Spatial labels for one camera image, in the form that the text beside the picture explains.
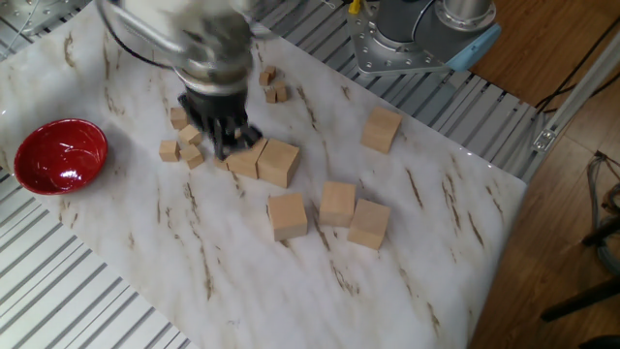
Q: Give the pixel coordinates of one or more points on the black furniture legs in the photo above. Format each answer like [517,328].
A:
[581,300]

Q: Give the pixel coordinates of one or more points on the aluminium frame profile with bracket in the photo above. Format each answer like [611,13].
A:
[571,104]

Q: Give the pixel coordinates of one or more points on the medium wooden cube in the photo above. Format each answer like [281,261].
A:
[190,135]
[220,165]
[192,156]
[169,150]
[178,118]

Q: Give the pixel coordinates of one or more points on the silver bolted metal plate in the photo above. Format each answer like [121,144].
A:
[39,14]

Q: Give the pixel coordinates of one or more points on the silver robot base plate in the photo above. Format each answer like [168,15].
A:
[368,53]

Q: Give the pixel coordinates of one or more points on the large wooden cube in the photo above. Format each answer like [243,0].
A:
[278,165]
[368,224]
[337,204]
[247,162]
[381,130]
[288,216]

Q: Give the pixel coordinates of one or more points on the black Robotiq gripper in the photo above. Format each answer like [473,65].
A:
[213,109]

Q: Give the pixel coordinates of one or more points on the white marble pattern board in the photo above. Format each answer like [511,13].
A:
[145,242]

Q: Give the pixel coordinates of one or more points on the red glossy bowl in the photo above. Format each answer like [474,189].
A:
[60,155]

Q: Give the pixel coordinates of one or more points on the yellow plastic object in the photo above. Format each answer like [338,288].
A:
[355,6]

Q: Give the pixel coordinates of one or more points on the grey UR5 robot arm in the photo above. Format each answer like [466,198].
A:
[213,43]

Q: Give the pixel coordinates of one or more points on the small wooden cube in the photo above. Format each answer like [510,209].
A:
[282,95]
[237,133]
[264,78]
[270,95]
[280,85]
[270,71]

